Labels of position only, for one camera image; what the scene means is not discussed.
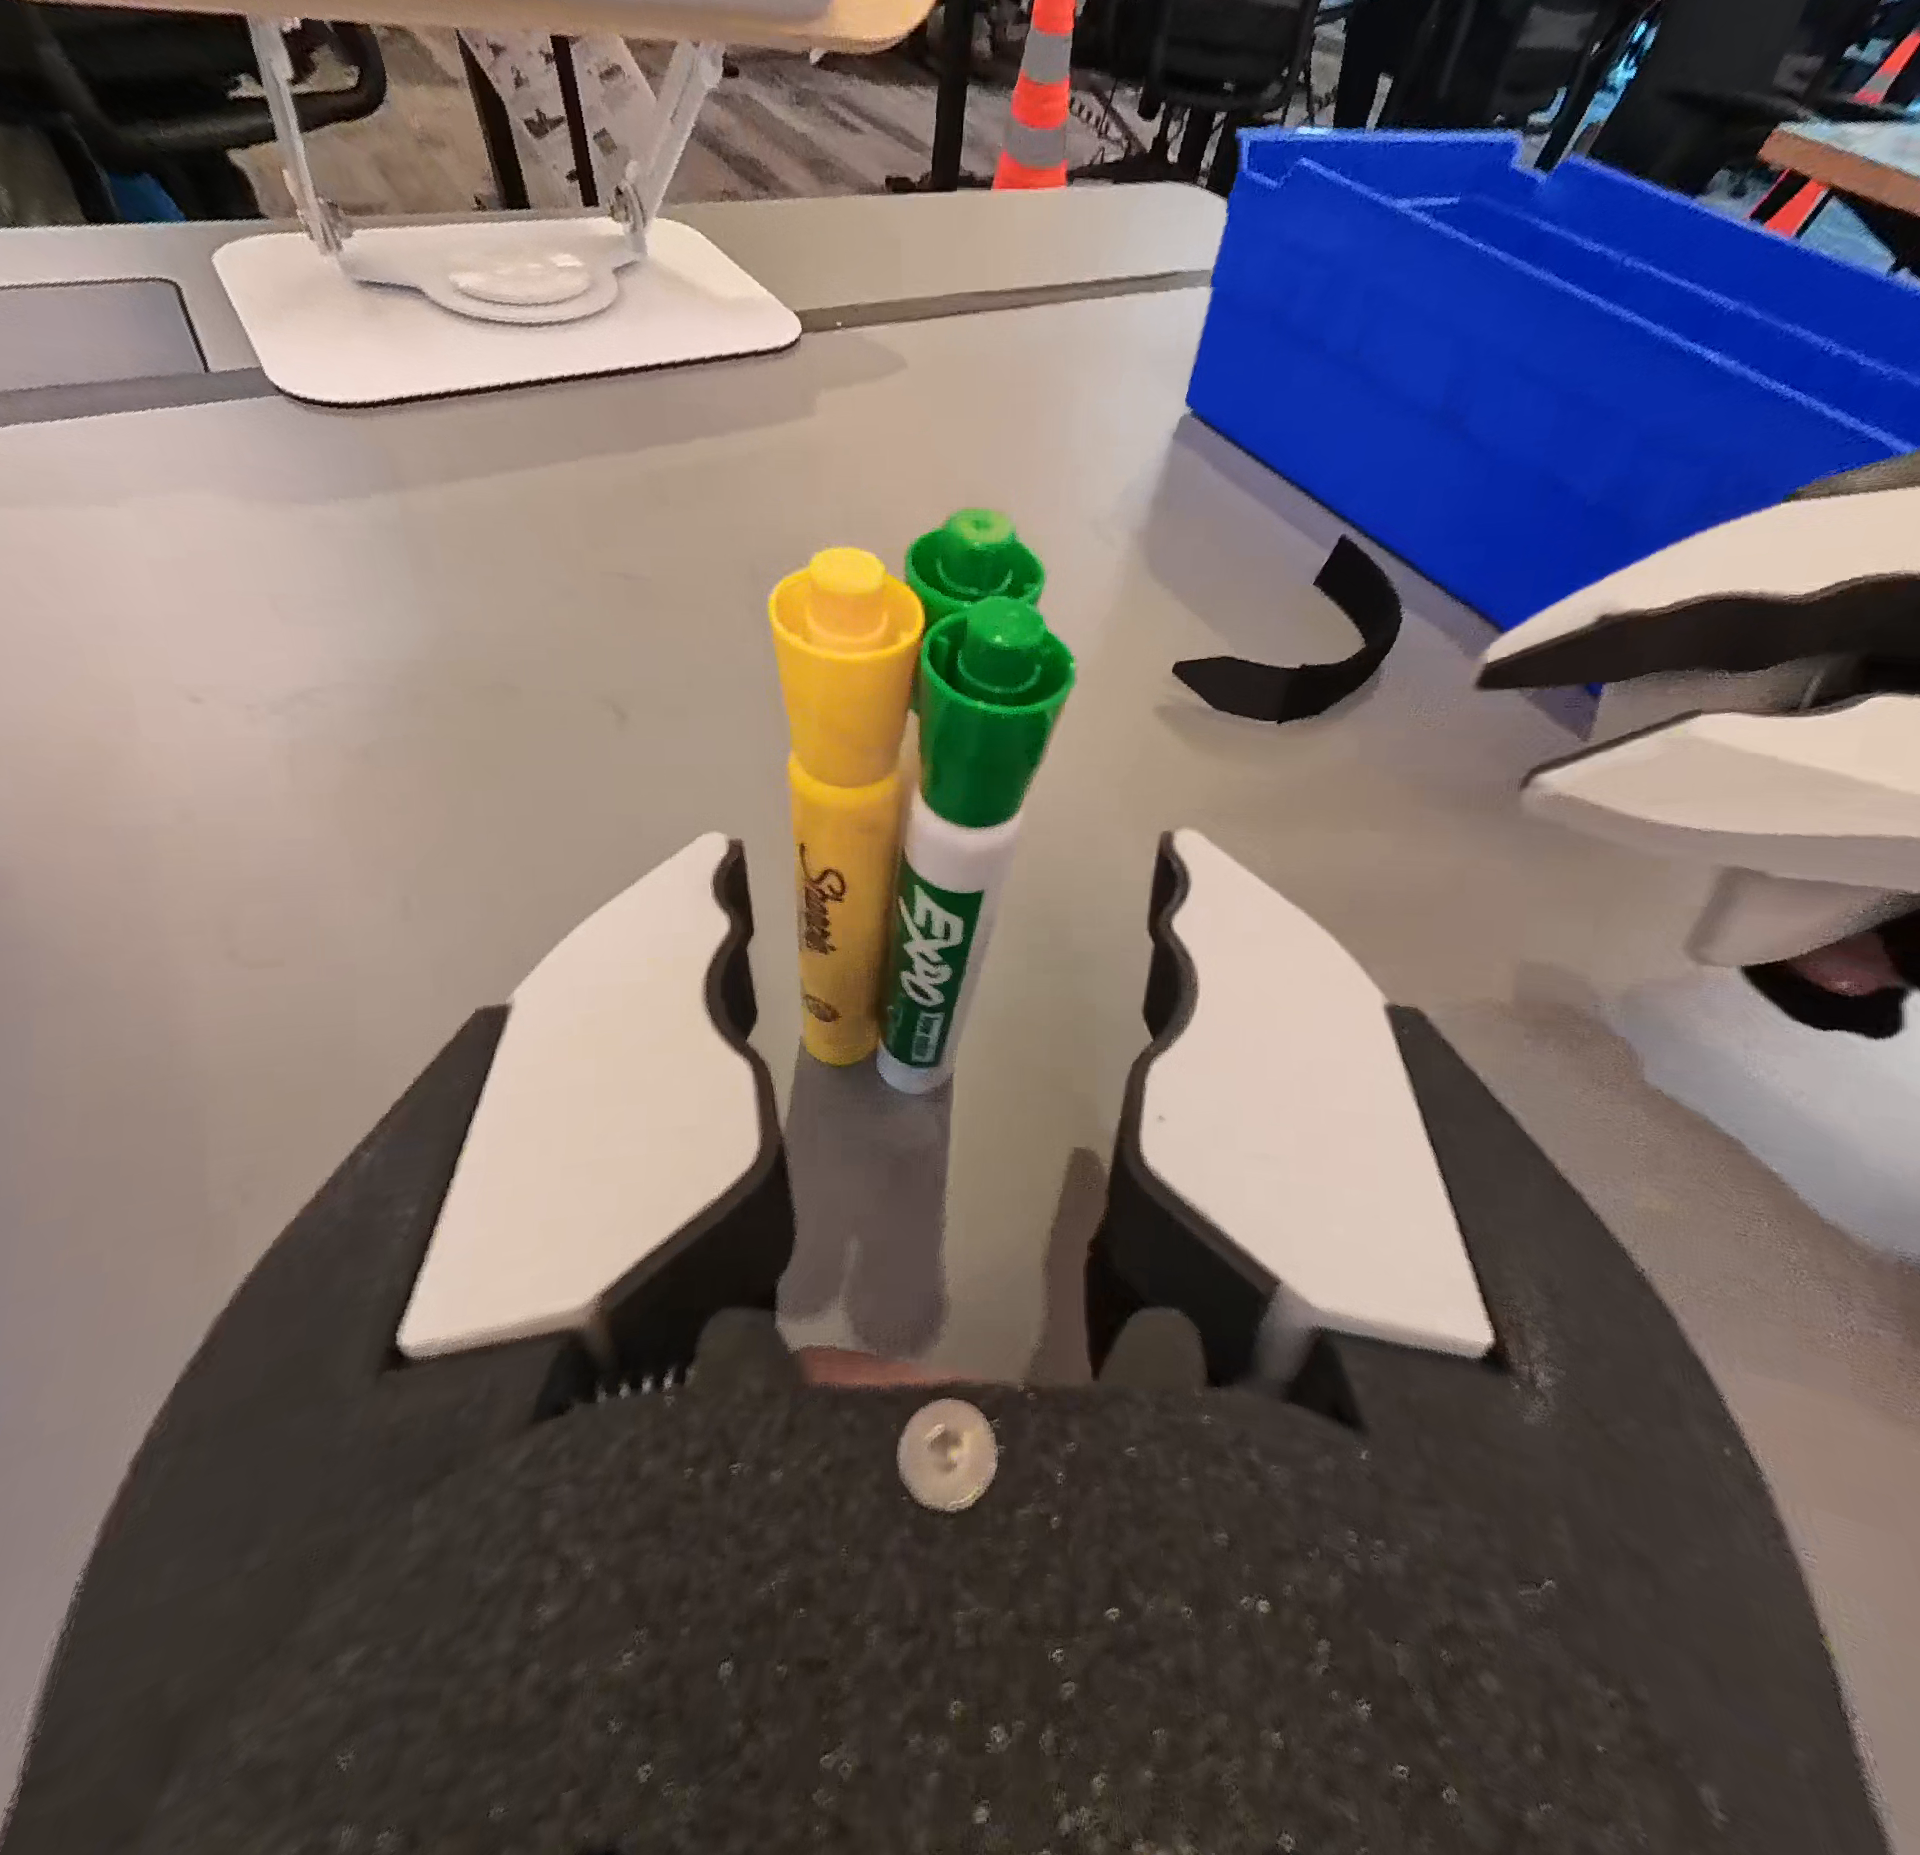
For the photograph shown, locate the black fabric tie strap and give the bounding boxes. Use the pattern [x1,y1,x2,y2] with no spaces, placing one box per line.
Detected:
[1172,534,1407,726]

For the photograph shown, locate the wooden table orange legs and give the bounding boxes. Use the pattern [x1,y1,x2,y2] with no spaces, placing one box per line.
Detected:
[1752,115,1920,277]

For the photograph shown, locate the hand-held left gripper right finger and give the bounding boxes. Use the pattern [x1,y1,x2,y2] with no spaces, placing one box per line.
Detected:
[1088,829,1499,1389]

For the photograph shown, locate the blue plastic bin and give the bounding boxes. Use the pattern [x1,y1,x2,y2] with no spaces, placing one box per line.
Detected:
[1183,129,1920,739]

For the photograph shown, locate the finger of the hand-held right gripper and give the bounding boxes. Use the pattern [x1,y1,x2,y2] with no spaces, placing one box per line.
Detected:
[1520,652,1920,893]
[1477,484,1920,694]

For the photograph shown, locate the white sign stand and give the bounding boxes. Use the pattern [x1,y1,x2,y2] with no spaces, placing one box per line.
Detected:
[210,17,806,410]

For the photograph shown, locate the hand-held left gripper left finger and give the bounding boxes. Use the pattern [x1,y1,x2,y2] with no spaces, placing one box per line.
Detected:
[394,832,795,1370]

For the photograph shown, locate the yellow highlighter marker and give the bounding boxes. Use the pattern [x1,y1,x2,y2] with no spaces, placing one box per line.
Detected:
[766,545,929,1068]

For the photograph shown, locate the black office chair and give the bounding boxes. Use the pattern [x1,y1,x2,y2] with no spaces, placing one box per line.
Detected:
[1118,0,1352,176]
[0,2,389,225]

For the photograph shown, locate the printed paper leaflet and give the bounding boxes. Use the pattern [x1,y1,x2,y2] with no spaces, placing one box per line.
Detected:
[456,29,665,194]

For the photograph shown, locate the green whiteboard marker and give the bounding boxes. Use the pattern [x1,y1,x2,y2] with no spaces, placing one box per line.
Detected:
[904,507,1049,645]
[875,596,1080,1096]

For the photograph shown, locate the orange traffic cone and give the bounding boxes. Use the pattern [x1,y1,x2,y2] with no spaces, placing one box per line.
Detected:
[988,0,1088,192]

